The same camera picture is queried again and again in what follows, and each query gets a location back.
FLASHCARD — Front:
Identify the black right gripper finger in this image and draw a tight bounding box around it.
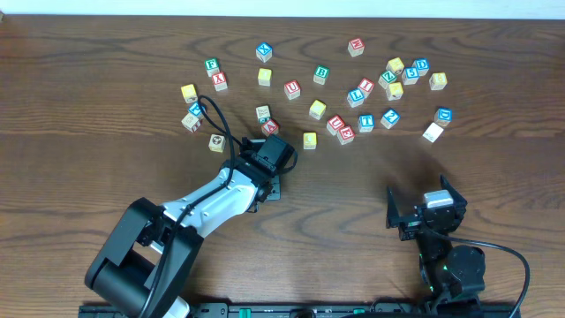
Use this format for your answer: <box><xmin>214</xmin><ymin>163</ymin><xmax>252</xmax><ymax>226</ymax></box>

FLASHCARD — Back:
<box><xmin>440</xmin><ymin>175</ymin><xmax>467</xmax><ymax>206</ymax></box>
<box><xmin>386</xmin><ymin>186</ymin><xmax>400</xmax><ymax>229</ymax></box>

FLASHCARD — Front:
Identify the yellow o block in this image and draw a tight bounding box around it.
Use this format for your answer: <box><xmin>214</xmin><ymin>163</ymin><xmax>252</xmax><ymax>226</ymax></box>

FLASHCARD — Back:
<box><xmin>309</xmin><ymin>100</ymin><xmax>327</xmax><ymax>120</ymax></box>
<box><xmin>257</xmin><ymin>68</ymin><xmax>273</xmax><ymax>87</ymax></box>
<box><xmin>303</xmin><ymin>132</ymin><xmax>317</xmax><ymax>150</ymax></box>

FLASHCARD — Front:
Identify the green B block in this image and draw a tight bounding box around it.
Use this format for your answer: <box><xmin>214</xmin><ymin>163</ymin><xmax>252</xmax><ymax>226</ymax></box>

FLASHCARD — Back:
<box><xmin>313</xmin><ymin>64</ymin><xmax>330</xmax><ymax>85</ymax></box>

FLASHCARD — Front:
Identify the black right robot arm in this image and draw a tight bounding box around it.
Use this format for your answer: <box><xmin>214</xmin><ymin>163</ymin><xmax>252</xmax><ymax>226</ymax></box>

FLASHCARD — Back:
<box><xmin>386</xmin><ymin>177</ymin><xmax>486</xmax><ymax>314</ymax></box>

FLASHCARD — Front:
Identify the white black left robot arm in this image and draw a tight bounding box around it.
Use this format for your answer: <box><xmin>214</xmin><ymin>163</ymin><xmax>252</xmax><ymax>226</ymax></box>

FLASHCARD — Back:
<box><xmin>85</xmin><ymin>135</ymin><xmax>298</xmax><ymax>318</ymax></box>

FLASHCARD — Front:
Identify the red A block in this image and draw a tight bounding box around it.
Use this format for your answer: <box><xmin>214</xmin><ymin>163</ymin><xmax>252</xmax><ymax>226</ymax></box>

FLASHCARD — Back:
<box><xmin>261</xmin><ymin>118</ymin><xmax>280</xmax><ymax>137</ymax></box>

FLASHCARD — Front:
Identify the wooden block flower picture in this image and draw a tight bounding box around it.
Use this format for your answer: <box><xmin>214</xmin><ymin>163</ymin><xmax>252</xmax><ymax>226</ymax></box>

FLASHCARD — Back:
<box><xmin>208</xmin><ymin>134</ymin><xmax>226</xmax><ymax>153</ymax></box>

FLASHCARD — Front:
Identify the wooden block green edge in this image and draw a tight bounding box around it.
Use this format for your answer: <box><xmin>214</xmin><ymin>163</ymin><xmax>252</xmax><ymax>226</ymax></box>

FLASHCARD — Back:
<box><xmin>255</xmin><ymin>105</ymin><xmax>271</xmax><ymax>125</ymax></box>

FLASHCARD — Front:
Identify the plain wooden tilted block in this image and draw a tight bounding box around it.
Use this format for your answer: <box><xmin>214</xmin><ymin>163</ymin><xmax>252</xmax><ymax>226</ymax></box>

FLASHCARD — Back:
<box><xmin>422</xmin><ymin>122</ymin><xmax>444</xmax><ymax>143</ymax></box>

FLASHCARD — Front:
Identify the wooden block red edge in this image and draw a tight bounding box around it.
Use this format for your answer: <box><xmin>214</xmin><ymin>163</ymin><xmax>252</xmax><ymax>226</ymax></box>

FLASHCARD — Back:
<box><xmin>181</xmin><ymin>113</ymin><xmax>202</xmax><ymax>133</ymax></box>

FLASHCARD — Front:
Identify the red U block upper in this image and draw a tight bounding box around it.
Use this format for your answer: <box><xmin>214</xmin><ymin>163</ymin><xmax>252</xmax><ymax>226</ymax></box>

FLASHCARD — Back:
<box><xmin>283</xmin><ymin>80</ymin><xmax>301</xmax><ymax>100</ymax></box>

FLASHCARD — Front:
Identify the red u block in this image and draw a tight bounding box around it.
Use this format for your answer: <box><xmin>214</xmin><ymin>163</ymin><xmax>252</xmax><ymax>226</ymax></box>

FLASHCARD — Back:
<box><xmin>327</xmin><ymin>115</ymin><xmax>345</xmax><ymax>136</ymax></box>
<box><xmin>283</xmin><ymin>80</ymin><xmax>301</xmax><ymax>100</ymax></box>

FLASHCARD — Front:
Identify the blue P block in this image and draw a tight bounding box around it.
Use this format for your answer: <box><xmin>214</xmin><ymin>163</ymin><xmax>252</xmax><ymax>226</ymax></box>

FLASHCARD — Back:
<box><xmin>188</xmin><ymin>102</ymin><xmax>206</xmax><ymax>119</ymax></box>

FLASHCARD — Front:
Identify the blue D block right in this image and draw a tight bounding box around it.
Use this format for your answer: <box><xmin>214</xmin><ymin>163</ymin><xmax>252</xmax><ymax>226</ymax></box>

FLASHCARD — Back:
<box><xmin>433</xmin><ymin>108</ymin><xmax>453</xmax><ymax>127</ymax></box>

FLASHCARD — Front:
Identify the blue d block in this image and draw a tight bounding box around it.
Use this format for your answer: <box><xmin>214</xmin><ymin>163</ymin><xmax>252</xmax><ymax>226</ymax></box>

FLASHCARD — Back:
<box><xmin>433</xmin><ymin>108</ymin><xmax>453</xmax><ymax>127</ymax></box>
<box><xmin>412</xmin><ymin>58</ymin><xmax>430</xmax><ymax>77</ymax></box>

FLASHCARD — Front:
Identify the red U block lower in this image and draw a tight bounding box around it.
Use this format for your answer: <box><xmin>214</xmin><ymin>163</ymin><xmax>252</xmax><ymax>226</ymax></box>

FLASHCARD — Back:
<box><xmin>327</xmin><ymin>115</ymin><xmax>345</xmax><ymax>136</ymax></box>

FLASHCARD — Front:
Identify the red E block lower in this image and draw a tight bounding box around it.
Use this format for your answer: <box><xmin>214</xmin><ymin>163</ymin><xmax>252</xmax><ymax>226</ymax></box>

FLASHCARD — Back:
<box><xmin>337</xmin><ymin>125</ymin><xmax>356</xmax><ymax>145</ymax></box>

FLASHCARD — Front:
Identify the red e block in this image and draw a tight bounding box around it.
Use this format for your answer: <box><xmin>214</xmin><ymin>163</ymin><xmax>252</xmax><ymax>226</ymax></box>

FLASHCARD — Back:
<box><xmin>348</xmin><ymin>38</ymin><xmax>365</xmax><ymax>57</ymax></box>
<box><xmin>337</xmin><ymin>125</ymin><xmax>356</xmax><ymax>145</ymax></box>

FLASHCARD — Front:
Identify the blue T block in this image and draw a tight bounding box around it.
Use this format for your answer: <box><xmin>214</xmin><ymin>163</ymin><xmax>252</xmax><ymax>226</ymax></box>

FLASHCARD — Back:
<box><xmin>358</xmin><ymin>114</ymin><xmax>375</xmax><ymax>133</ymax></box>

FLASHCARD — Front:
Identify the blue 2 block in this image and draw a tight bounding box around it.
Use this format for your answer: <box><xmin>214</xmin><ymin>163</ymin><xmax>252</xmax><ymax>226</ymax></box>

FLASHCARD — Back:
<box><xmin>380</xmin><ymin>109</ymin><xmax>400</xmax><ymax>129</ymax></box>

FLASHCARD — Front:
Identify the yellow block far left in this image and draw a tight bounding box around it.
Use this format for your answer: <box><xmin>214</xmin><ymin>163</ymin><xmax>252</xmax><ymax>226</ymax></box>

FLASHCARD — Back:
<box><xmin>181</xmin><ymin>84</ymin><xmax>198</xmax><ymax>104</ymax></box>

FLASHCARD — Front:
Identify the green F block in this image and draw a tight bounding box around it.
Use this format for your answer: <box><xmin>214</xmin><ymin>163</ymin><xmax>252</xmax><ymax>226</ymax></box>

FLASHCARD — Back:
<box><xmin>204</xmin><ymin>57</ymin><xmax>221</xmax><ymax>77</ymax></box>

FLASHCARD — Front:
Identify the blue X block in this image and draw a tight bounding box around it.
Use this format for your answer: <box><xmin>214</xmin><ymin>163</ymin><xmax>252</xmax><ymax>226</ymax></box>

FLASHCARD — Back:
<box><xmin>255</xmin><ymin>42</ymin><xmax>273</xmax><ymax>63</ymax></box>

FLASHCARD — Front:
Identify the blue L block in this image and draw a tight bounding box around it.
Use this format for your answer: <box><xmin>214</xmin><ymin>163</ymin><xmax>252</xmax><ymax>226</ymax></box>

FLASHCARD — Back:
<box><xmin>347</xmin><ymin>88</ymin><xmax>365</xmax><ymax>108</ymax></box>

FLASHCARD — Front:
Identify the yellow 8 block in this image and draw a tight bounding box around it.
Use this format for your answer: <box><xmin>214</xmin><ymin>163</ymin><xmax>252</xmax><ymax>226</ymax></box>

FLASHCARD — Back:
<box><xmin>429</xmin><ymin>72</ymin><xmax>448</xmax><ymax>91</ymax></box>

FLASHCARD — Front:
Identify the yellow block with hammer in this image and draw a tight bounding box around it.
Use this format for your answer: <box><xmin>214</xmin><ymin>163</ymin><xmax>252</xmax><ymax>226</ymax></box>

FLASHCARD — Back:
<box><xmin>386</xmin><ymin>82</ymin><xmax>403</xmax><ymax>101</ymax></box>

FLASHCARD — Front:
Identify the red I block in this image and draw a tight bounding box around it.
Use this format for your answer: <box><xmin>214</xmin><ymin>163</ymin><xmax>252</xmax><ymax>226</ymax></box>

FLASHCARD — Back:
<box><xmin>358</xmin><ymin>78</ymin><xmax>375</xmax><ymax>98</ymax></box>

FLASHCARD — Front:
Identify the blue 5 block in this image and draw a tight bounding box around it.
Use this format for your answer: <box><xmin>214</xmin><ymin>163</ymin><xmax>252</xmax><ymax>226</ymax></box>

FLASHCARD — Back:
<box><xmin>402</xmin><ymin>67</ymin><xmax>419</xmax><ymax>86</ymax></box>

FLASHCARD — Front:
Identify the green Z block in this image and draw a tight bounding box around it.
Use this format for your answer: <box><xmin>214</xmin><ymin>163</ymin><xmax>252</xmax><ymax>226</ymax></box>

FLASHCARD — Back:
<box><xmin>378</xmin><ymin>70</ymin><xmax>397</xmax><ymax>89</ymax></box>

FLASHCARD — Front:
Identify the blue D block upper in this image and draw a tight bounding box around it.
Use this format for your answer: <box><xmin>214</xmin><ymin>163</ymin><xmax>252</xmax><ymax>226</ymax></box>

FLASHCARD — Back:
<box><xmin>412</xmin><ymin>58</ymin><xmax>430</xmax><ymax>77</ymax></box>

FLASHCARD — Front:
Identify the yellow block top right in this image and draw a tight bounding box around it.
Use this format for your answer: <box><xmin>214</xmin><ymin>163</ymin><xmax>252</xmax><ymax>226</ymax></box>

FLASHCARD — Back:
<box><xmin>386</xmin><ymin>57</ymin><xmax>404</xmax><ymax>75</ymax></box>

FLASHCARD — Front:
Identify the red E block top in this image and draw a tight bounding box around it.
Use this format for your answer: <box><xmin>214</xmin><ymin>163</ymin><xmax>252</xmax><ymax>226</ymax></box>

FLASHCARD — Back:
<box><xmin>348</xmin><ymin>38</ymin><xmax>365</xmax><ymax>57</ymax></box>

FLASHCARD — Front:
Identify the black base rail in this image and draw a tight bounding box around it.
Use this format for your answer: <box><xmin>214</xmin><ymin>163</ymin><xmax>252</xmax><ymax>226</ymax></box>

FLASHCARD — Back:
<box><xmin>78</xmin><ymin>301</ymin><xmax>513</xmax><ymax>318</ymax></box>

